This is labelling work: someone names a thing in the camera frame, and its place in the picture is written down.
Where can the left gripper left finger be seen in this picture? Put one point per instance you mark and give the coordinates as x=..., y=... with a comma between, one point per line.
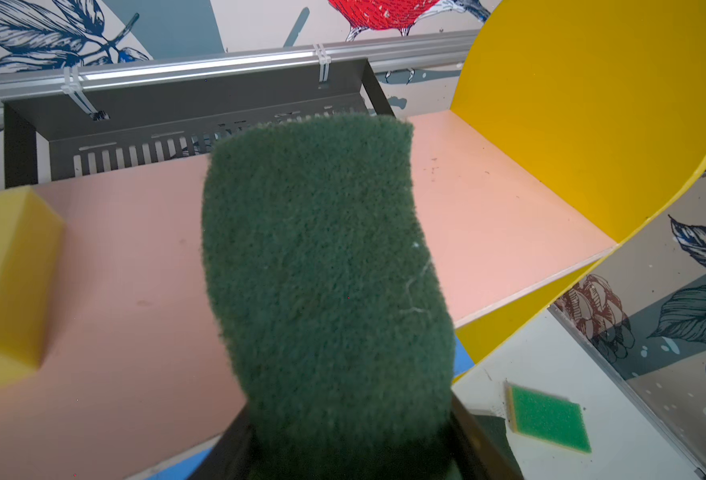
x=232, y=457

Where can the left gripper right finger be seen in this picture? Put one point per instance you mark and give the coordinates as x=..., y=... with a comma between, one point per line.
x=474, y=454

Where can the dark green wavy sponge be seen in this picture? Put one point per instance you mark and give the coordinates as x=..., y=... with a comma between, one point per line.
x=496, y=431
x=328, y=300

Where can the plain yellow sponge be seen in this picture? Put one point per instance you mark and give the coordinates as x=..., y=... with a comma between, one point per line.
x=30, y=241

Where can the yellow shelf unit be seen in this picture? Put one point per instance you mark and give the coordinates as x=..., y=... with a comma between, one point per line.
x=572, y=129

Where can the bright green flat sponge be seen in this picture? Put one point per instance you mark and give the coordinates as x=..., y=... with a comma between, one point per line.
x=547, y=418

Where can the black perforated metal tray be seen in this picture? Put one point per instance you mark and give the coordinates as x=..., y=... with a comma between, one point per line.
x=142, y=125

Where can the horizontal aluminium frame bar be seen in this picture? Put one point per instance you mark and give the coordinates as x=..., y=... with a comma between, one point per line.
x=388, y=54

